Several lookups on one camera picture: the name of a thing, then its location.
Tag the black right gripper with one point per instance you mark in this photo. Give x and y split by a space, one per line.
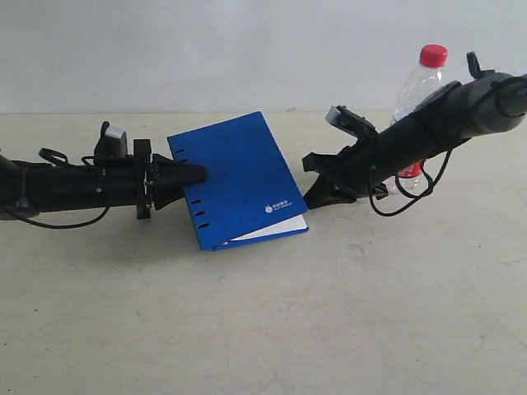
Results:
352 173

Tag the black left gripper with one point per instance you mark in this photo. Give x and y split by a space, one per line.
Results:
126 179

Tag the blue ring binder notebook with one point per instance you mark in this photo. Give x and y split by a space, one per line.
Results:
249 194

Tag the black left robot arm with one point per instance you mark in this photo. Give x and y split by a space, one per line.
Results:
55 184

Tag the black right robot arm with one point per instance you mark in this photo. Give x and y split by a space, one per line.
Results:
446 119

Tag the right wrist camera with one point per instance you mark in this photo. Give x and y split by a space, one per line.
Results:
342 118

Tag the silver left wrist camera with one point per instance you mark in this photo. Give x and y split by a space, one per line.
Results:
113 140

